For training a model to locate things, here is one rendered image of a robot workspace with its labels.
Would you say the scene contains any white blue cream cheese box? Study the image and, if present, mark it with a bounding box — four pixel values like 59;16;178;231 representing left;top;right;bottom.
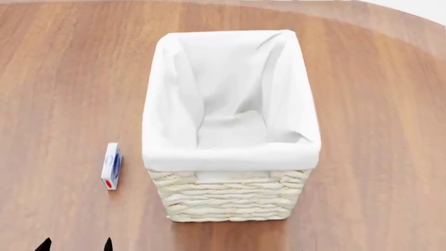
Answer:
100;142;124;191

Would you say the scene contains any white cloth basket liner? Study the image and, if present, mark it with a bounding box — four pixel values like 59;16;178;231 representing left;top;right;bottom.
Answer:
141;29;321;184

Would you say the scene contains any cream woven basket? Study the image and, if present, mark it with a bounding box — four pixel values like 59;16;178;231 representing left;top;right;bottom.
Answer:
147;167;313;223

